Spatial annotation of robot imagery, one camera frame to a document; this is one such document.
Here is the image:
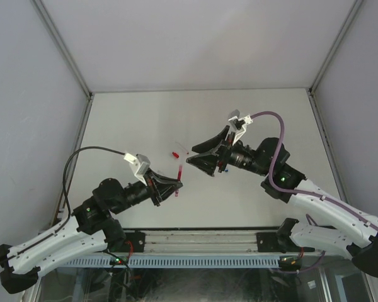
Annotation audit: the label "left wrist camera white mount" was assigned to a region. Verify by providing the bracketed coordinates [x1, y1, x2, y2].
[123, 153, 151, 186]

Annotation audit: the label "red white pen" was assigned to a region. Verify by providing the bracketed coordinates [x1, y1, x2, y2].
[175, 164, 183, 197]

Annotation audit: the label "perforated blue cable tray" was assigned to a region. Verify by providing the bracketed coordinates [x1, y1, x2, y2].
[62, 254, 280, 269]

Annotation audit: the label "black cable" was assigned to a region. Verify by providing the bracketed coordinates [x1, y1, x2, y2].
[0, 146, 127, 277]

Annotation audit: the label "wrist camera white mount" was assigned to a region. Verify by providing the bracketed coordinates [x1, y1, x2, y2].
[123, 153, 151, 186]
[228, 109, 253, 145]

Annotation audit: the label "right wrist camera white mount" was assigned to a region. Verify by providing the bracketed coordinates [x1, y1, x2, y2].
[228, 109, 253, 145]

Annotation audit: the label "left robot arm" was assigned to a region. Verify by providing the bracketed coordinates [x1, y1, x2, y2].
[0, 170, 183, 294]

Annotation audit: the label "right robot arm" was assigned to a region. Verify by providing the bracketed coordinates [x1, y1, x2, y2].
[186, 126, 378, 278]

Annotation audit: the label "aluminium rail frame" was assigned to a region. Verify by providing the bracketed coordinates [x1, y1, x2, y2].
[34, 228, 375, 254]

